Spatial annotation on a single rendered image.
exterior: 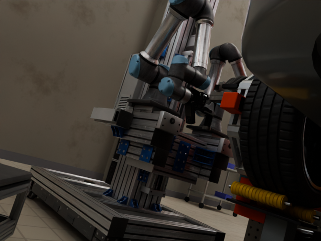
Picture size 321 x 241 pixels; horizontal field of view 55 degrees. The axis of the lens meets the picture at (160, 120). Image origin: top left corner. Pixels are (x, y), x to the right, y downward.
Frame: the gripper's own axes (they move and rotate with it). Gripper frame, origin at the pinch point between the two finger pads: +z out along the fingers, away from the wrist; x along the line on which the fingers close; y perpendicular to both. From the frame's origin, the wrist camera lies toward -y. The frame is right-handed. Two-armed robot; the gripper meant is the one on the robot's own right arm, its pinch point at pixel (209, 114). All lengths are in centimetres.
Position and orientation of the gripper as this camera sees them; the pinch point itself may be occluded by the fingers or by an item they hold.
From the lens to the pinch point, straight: 161.7
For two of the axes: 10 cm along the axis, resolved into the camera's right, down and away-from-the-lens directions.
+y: 2.9, -9.5, 1.4
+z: 7.1, 3.1, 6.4
